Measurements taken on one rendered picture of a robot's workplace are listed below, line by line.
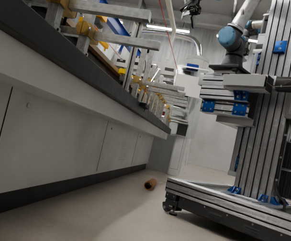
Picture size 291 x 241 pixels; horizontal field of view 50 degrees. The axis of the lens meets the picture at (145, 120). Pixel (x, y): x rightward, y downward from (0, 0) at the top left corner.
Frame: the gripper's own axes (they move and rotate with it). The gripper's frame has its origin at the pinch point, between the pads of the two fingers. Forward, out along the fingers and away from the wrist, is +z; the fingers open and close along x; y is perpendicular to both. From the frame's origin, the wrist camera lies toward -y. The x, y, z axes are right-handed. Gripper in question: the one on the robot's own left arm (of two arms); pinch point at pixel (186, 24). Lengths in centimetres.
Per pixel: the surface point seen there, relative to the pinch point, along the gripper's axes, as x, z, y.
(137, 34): -41.3, 24.2, -3.5
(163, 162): 230, 117, -173
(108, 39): -95, 53, 41
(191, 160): 772, 120, -478
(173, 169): 229, 123, -151
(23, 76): -130, 78, 52
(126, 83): -40, 56, -3
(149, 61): 2.5, 26.4, -30.8
